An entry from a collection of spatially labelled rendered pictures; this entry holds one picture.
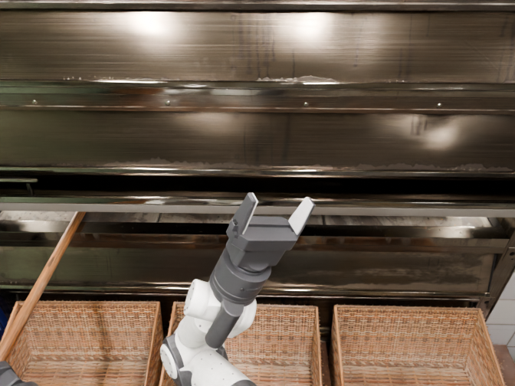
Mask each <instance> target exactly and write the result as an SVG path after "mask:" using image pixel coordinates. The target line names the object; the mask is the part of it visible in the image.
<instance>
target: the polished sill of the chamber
mask: <svg viewBox="0 0 515 386"><path fill-rule="evenodd" d="M69 223H70V221H0V240H60V239H61V238H62V236H63V234H64V232H65V231H66V229H67V227H68V225H69ZM228 226H229V224H211V223H155V222H99V221H81V223H80V225H79V226H78V228H77V230H76V232H75V234H74V236H73V237H72V239H71V241H122V242H175V243H227V242H228V239H229V238H228V235H227V234H226V230H227V229H228ZM509 240H510V238H509V237H508V236H507V234H506V232H505V231H504V229H503V228H502V227H432V226H377V225H321V224H306V225H305V227H304V229H303V231H302V232H301V234H300V236H299V237H298V239H297V242H296V243H295V244H332V245H385V246H437V247H506V246H507V244H508V242H509Z"/></svg>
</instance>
